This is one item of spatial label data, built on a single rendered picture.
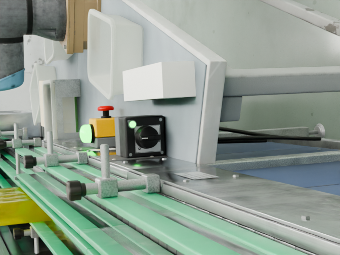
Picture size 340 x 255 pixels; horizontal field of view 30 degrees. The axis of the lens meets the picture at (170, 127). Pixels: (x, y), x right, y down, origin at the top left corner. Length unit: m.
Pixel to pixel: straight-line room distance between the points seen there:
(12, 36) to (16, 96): 3.84
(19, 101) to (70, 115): 3.57
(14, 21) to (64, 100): 0.38
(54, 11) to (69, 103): 0.39
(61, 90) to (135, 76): 0.78
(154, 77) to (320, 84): 0.31
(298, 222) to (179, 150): 0.62
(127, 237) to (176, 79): 0.28
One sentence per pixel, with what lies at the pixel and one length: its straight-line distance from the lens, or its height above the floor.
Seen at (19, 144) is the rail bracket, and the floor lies 0.95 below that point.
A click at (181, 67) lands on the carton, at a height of 0.77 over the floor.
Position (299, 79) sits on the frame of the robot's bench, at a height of 0.54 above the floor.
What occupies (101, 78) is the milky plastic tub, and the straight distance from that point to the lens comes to 1.52.
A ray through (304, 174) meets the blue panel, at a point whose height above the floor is 0.61.
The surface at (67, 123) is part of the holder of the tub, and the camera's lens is 1.99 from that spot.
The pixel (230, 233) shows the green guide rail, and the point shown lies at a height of 0.91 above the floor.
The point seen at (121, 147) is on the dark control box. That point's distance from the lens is 1.25.
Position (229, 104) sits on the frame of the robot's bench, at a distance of 1.14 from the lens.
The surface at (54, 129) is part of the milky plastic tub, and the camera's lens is 1.97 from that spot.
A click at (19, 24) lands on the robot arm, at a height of 0.96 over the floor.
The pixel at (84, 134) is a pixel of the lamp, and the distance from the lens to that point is 1.50.
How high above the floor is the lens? 1.17
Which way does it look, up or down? 20 degrees down
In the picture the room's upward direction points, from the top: 94 degrees counter-clockwise
